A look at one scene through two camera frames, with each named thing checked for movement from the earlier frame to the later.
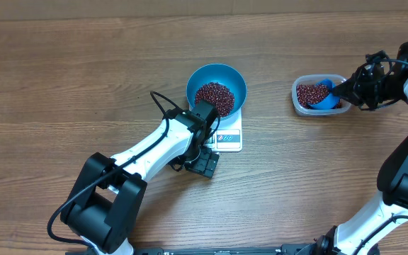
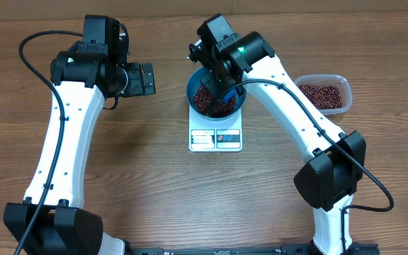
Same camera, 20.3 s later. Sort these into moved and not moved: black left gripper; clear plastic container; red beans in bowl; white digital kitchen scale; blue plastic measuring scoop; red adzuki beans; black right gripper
Moved: blue plastic measuring scoop; black right gripper; black left gripper
Not moved: red adzuki beans; clear plastic container; white digital kitchen scale; red beans in bowl
